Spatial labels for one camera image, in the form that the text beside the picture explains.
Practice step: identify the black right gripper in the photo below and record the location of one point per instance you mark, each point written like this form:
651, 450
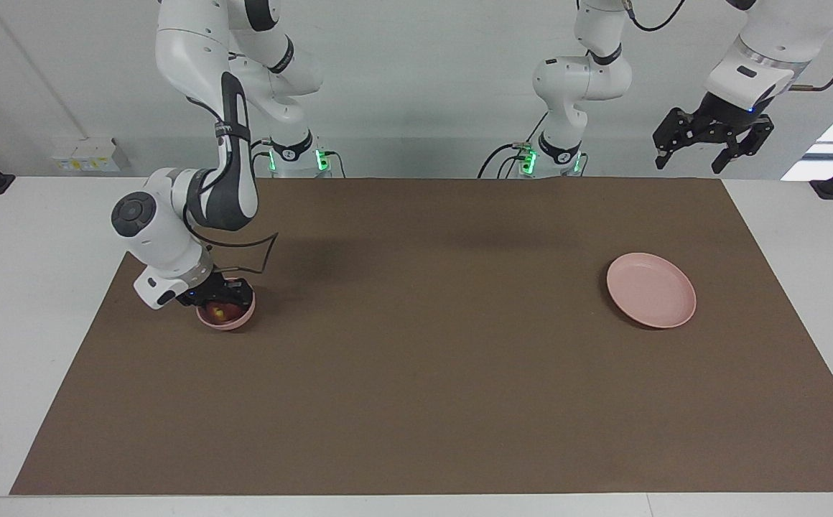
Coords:
222, 291

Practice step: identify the white wall socket box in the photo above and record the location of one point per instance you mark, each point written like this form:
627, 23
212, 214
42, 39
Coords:
90, 154

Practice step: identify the pink plate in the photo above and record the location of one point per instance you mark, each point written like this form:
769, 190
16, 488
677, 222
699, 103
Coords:
650, 291

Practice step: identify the brown table mat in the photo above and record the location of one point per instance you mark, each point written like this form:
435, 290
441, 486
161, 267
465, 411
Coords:
416, 373

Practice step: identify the pink bowl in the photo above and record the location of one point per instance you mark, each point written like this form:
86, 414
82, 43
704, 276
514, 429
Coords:
233, 323

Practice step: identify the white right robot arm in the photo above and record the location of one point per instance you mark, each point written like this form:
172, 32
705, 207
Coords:
187, 57

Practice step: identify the dark red apple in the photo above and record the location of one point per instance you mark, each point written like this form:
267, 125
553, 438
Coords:
221, 313

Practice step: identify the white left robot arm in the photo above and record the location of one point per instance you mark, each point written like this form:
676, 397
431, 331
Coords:
582, 79

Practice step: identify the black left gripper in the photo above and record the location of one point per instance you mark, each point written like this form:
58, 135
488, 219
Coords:
722, 122

